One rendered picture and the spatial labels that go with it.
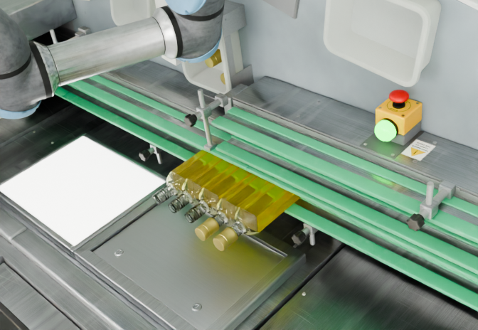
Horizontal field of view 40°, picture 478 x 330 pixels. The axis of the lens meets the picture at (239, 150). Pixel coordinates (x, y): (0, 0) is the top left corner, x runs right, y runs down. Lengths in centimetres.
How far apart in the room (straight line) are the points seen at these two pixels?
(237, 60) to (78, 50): 45
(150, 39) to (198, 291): 57
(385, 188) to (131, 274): 64
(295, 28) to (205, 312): 67
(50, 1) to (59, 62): 89
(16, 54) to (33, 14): 94
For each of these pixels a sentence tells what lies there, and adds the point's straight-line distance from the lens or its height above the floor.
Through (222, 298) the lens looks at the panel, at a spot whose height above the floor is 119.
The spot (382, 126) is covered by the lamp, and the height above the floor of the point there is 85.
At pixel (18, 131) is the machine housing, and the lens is 229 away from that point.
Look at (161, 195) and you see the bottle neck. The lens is 156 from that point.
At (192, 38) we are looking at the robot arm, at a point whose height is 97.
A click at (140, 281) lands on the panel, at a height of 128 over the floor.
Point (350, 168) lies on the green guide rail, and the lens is 136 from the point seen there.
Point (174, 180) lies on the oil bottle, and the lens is 157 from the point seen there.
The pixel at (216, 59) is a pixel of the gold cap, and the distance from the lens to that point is 170.
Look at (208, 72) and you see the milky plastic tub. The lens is 177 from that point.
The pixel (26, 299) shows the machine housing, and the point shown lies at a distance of 170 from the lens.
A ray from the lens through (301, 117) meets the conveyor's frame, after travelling 148.
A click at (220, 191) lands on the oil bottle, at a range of 150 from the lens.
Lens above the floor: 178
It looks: 32 degrees down
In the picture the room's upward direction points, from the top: 126 degrees counter-clockwise
